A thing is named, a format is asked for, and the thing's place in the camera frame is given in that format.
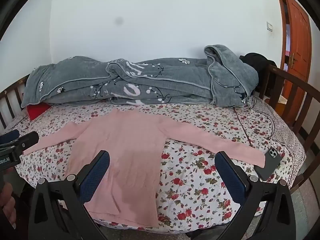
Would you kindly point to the white wall switch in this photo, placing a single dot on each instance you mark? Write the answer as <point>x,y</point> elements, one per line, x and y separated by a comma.
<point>269,26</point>

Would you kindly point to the floral bed sheet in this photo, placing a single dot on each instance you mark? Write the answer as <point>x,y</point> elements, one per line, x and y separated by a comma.
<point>200,180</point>

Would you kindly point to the black clothing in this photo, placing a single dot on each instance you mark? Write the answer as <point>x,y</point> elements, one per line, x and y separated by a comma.
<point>257,61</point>

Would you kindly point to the grey flower-print quilt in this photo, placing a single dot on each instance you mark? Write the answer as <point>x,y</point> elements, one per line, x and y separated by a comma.
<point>150,80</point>

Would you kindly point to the pink long-sleeved shirt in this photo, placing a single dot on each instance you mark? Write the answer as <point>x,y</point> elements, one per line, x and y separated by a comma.
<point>125,142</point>

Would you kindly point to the brown wooden bed frame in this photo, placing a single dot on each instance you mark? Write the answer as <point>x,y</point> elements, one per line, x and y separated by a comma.
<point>290,80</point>

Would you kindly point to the red cloth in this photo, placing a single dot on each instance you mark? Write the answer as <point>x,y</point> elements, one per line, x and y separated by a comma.
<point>37,111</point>

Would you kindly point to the orange-brown wooden door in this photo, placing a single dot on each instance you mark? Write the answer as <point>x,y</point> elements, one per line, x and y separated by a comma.
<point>298,35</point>

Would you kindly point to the person's left hand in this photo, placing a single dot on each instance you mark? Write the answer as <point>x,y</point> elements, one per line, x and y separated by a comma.
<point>8,202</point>

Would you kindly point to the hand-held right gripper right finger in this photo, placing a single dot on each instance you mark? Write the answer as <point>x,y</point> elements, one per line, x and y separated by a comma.
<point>228,177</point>

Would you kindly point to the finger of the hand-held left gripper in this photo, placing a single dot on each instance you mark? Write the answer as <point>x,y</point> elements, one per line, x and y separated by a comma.
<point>8,136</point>
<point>27,141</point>

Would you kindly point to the dark grey smartphone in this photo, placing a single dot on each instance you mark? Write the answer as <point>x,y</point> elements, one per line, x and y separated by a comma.
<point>270,163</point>

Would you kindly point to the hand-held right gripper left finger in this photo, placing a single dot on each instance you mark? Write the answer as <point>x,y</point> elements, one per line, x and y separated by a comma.
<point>96,177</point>

